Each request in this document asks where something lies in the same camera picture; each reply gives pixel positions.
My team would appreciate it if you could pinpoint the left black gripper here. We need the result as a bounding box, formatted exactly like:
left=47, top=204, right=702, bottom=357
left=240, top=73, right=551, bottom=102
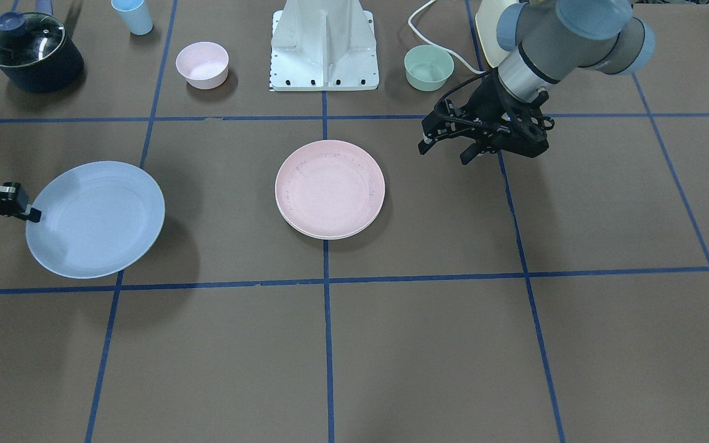
left=417, top=73, right=521, bottom=166

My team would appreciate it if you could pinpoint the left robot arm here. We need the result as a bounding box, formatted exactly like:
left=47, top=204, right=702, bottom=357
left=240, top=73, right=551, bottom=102
left=417, top=1, right=656, bottom=165

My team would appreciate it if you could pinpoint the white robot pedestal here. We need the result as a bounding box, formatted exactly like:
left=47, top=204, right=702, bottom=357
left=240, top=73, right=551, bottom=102
left=270, top=1, right=380, bottom=92

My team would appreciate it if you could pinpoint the dark blue lidded pot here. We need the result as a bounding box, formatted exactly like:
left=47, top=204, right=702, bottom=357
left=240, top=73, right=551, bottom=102
left=0, top=1, right=84, bottom=94

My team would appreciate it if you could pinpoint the cream toaster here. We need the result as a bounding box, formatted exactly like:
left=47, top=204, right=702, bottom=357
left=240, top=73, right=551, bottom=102
left=475, top=1, right=526, bottom=68

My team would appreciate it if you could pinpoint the cream plate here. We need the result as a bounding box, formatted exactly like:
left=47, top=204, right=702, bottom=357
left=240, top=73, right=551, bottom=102
left=281, top=210, right=380, bottom=239

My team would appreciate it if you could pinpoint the pink bowl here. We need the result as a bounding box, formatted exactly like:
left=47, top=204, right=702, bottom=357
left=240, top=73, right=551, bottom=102
left=175, top=41, right=229, bottom=90

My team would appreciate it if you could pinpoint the blue plate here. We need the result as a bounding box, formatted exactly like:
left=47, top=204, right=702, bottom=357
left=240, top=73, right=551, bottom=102
left=25, top=161, right=166, bottom=279

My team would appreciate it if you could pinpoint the green bowl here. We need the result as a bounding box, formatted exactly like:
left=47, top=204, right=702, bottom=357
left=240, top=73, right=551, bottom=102
left=403, top=45, right=455, bottom=92

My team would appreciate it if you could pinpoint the light blue cup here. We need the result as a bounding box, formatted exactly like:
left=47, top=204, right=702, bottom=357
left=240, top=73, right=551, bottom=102
left=111, top=0, right=154, bottom=36

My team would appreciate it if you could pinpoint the pink plate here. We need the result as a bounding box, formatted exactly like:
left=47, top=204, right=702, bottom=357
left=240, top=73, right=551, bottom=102
left=274, top=140, right=387, bottom=214

